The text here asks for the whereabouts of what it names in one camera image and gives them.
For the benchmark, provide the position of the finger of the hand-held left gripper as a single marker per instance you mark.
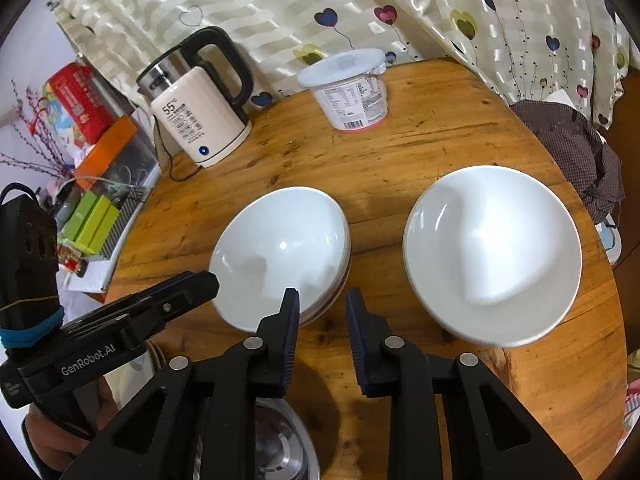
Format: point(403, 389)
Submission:
point(185, 297)
point(155, 285)

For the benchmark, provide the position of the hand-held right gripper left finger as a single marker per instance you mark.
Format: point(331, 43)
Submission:
point(287, 340)

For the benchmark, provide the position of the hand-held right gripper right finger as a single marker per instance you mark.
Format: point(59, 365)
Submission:
point(357, 340)

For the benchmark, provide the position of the white blue-striped ceramic bowl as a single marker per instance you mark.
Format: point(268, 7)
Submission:
point(280, 255)
point(490, 250)

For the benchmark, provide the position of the stainless steel bowl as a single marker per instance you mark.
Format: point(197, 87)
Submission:
point(282, 440)

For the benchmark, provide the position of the person's left hand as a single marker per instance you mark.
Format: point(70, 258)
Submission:
point(55, 452)

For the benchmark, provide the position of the grey zigzag patterned box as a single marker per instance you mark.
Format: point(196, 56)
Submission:
point(127, 220)

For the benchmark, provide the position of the red printed tin can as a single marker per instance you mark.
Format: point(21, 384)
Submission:
point(70, 260)

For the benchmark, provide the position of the dark green flat box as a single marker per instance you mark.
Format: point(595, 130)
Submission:
point(77, 215)

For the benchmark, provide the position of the white kettle base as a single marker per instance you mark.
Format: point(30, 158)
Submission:
point(225, 155)

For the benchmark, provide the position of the clear storage box orange lid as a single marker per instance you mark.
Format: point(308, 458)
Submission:
point(110, 142)

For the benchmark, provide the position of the purple decorative twigs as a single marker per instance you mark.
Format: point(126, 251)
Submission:
point(20, 164)

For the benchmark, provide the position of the red cartoon printed package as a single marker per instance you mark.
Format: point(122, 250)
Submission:
point(80, 95)

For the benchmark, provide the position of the white plastic tub with lid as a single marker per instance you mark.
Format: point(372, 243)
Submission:
point(350, 95)

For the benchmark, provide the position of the white and blue container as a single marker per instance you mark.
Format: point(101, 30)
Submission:
point(611, 242)

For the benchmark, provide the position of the brown checked cloth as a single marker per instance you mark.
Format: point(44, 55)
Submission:
point(570, 155)

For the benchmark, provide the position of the pink patterned cloth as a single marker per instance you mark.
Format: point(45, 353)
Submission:
point(631, 415)

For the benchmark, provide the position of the brown wooden panel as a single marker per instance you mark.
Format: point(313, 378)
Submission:
point(629, 110)

